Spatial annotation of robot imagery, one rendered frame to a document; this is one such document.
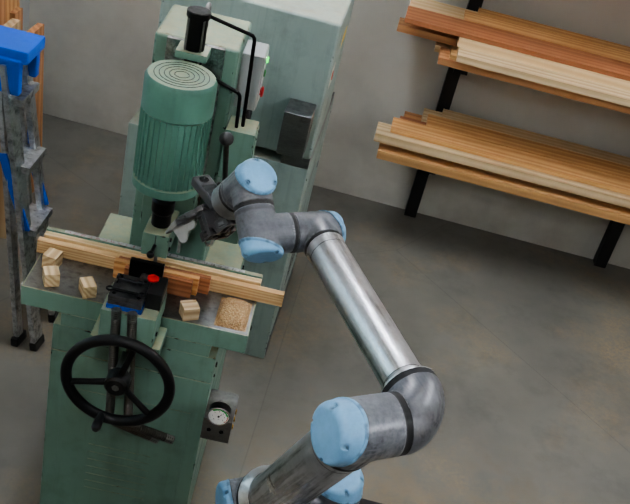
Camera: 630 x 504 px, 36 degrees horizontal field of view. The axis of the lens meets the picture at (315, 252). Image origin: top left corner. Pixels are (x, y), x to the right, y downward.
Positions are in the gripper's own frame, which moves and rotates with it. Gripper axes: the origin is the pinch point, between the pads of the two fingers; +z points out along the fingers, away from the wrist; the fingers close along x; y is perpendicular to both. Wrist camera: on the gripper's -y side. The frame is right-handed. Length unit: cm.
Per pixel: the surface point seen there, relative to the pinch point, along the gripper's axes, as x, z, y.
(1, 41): -8, 65, -89
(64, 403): -23, 61, 26
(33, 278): -29.6, 36.4, -4.4
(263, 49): 34, -8, -43
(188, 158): 0.8, -7.8, -14.7
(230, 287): 16.4, 20.6, 13.1
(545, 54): 206, 45, -58
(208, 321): 5.5, 18.2, 21.2
